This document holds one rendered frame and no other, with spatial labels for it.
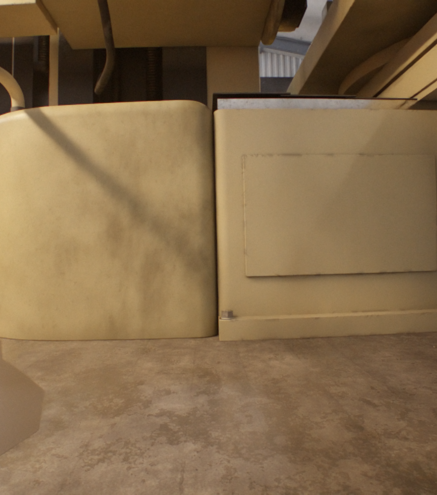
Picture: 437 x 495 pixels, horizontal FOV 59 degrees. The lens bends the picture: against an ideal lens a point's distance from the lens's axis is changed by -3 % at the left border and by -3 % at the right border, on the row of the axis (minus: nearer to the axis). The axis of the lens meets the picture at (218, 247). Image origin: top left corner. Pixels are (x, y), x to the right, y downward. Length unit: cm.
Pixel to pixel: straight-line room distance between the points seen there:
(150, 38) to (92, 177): 85
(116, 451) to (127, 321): 56
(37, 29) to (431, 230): 145
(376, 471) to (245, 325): 58
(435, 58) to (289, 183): 46
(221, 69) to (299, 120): 76
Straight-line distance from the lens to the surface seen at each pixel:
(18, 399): 69
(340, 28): 132
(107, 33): 134
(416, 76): 122
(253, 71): 176
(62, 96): 180
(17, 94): 128
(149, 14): 160
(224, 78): 174
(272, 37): 155
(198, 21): 163
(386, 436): 53
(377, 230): 107
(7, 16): 165
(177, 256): 98
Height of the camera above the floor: 22
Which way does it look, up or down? level
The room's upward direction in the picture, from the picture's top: 1 degrees counter-clockwise
